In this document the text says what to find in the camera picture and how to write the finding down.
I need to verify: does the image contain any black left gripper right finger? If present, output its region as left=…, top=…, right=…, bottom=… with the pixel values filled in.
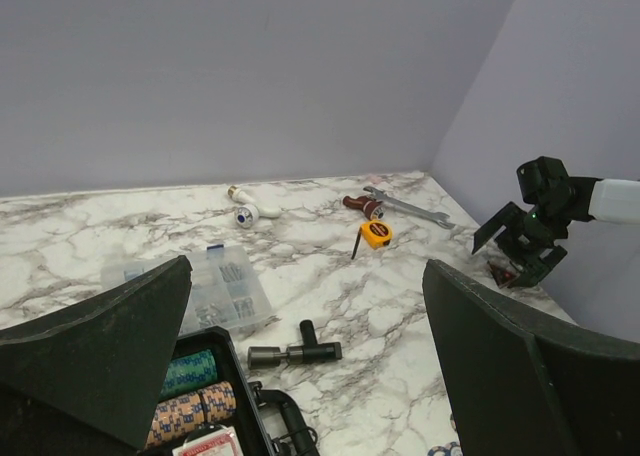
left=422, top=259, right=639, bottom=455

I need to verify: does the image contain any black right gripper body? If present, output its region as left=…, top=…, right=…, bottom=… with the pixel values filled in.
left=499, top=156, right=599, bottom=286

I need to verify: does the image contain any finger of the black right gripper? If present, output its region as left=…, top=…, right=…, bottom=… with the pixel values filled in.
left=472, top=202, right=523, bottom=254

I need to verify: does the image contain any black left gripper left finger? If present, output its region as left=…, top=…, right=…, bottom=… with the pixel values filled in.
left=1, top=256, right=192, bottom=455

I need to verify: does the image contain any red triangular dealer chip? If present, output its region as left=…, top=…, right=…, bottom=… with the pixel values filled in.
left=487, top=262, right=518, bottom=288

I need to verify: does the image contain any black poker set case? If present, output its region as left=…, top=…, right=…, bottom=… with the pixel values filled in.
left=138, top=327, right=320, bottom=455

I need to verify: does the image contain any red playing card deck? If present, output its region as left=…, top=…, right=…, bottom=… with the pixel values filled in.
left=172, top=426, right=244, bottom=456

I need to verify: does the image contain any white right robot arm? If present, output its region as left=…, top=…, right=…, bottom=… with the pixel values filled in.
left=472, top=156, right=639, bottom=288

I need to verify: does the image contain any silver open-end wrench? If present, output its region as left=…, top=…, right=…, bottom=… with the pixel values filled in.
left=363, top=186, right=455, bottom=230

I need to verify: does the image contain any white poker chip pair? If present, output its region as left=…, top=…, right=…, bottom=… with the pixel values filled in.
left=427, top=441, right=463, bottom=456

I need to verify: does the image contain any green poker chip row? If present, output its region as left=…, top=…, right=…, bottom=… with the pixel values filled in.
left=159, top=350, right=218, bottom=400

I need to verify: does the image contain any orange poker chip row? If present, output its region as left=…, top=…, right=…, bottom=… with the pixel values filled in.
left=144, top=381, right=237, bottom=450

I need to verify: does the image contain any yellow tape measure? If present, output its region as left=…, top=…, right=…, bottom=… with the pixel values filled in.
left=360, top=220, right=393, bottom=249

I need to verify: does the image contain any black pencil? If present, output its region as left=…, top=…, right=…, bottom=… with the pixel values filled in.
left=351, top=228, right=362, bottom=260

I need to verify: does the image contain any clear plastic organizer box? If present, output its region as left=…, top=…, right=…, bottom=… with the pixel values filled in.
left=99, top=244, right=274, bottom=335

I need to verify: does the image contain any black T-shaped pipe fitting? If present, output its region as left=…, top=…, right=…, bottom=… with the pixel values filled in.
left=247, top=319, right=343, bottom=370

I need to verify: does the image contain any brown handled tool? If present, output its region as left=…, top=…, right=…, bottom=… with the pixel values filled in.
left=342, top=196, right=384, bottom=221

